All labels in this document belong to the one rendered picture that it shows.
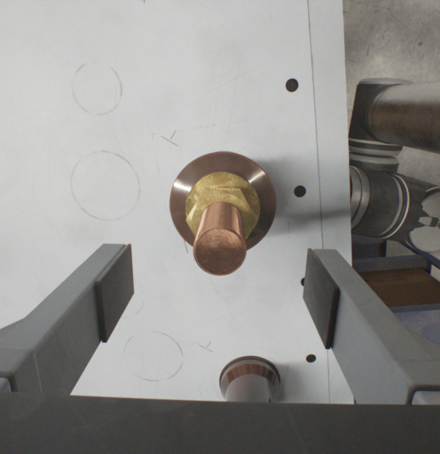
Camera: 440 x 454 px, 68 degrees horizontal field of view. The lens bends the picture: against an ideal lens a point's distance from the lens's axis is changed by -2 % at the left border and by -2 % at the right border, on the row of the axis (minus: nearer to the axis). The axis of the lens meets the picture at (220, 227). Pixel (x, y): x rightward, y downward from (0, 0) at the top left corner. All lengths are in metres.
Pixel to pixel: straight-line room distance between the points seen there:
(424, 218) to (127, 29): 0.48
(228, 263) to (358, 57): 1.74
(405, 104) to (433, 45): 1.46
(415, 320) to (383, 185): 0.68
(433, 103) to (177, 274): 0.39
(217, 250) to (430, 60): 1.89
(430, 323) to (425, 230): 0.62
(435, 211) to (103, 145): 0.49
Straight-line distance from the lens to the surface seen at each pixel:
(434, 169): 2.06
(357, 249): 1.85
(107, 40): 0.41
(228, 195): 0.24
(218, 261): 0.19
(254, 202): 0.28
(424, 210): 0.59
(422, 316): 1.17
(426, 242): 0.62
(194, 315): 0.44
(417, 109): 0.55
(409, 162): 1.99
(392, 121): 0.60
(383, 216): 0.55
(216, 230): 0.18
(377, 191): 0.54
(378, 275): 1.43
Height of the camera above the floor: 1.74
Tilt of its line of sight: 73 degrees down
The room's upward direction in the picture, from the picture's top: 176 degrees counter-clockwise
